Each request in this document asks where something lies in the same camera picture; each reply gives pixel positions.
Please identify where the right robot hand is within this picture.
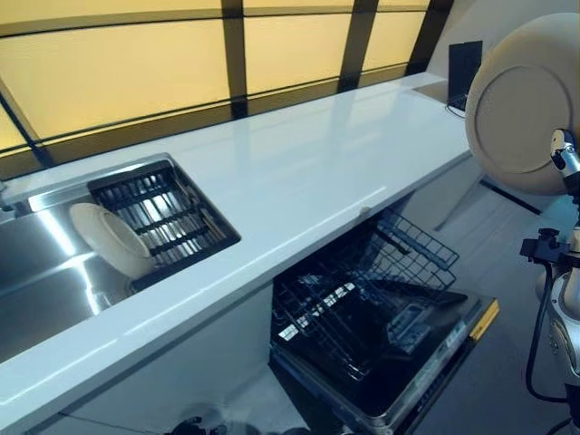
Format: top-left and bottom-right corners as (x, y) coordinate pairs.
(549, 128), (580, 196)

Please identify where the beige ceramic plate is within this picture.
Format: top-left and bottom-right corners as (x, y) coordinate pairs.
(465, 12), (580, 197)
(68, 202), (153, 277)

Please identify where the yellow dishwasher door label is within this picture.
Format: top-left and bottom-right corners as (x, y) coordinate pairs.
(469, 298), (500, 343)

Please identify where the black dishwasher door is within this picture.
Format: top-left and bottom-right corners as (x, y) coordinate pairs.
(269, 289), (499, 435)

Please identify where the dark floor trim strip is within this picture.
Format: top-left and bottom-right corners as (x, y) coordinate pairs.
(479, 179), (545, 215)

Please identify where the black sink drain rack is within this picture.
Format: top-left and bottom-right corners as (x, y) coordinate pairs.
(85, 158), (241, 291)

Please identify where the stainless steel sink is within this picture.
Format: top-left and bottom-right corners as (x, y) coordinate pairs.
(0, 152), (241, 363)

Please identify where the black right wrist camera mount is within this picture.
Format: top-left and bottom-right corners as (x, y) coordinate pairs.
(519, 228), (572, 264)

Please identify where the shallow black wire dishwasher rack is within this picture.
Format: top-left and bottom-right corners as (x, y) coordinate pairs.
(362, 208), (461, 291)

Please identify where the deep black wire dishwasher rack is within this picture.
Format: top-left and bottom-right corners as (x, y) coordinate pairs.
(271, 253), (409, 382)

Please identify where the yellow window with dark frame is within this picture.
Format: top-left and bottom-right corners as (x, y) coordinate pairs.
(0, 0), (450, 180)

